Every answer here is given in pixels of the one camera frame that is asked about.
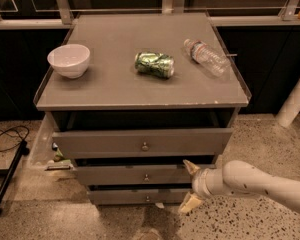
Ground metal railing frame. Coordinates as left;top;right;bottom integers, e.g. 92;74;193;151
0;0;300;29

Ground grey drawer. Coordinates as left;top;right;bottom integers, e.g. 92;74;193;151
52;128;232;159
88;189;188;205
76;165;191;185

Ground clear plastic bin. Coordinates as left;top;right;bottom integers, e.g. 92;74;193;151
27;118;73;171

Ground clear plastic water bottle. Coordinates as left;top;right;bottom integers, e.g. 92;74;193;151
184;39;231;77

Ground white ceramic bowl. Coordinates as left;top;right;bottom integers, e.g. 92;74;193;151
47;44;91;79

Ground white cylindrical post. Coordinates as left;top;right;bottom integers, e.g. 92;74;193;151
276;78;300;127

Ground black floor cable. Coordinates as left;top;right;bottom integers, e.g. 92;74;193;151
0;122;30;153

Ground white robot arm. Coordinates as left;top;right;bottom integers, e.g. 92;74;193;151
179;160;300;214

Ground grey bottom drawer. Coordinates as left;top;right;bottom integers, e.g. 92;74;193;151
88;189;188;205

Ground grey top drawer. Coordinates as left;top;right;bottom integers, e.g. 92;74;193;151
52;128;232;159

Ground grey drawer cabinet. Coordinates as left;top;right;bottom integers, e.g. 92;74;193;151
36;13;251;193

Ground black metal floor bar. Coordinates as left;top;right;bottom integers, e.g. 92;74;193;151
0;140;30;214

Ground crushed green soda can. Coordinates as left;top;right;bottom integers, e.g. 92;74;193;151
135;52;174;79

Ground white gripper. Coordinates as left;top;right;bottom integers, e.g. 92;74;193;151
178;159;220;214

